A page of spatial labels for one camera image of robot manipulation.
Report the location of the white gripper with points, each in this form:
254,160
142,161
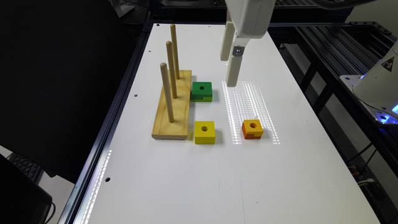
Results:
250,20

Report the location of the yellow block with hole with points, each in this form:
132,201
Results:
204,132

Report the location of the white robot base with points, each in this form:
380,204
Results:
377,89

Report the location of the green block with hole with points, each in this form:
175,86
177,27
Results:
202,92

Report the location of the orange and yellow block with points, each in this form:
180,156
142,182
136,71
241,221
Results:
252,129

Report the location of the middle wooden peg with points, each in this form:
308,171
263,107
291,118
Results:
171,69

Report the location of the wooden peg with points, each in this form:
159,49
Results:
167,91
173,33
171,69

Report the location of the rear wooden peg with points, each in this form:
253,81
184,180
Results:
173,33

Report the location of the front wooden peg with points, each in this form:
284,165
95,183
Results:
167,91

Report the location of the wooden peg board base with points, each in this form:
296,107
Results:
178,130

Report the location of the black keyboard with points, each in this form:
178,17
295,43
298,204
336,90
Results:
27,167

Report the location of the black monitor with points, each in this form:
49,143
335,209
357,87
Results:
22,200

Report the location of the black aluminium frame rack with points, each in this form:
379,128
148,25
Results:
318,55

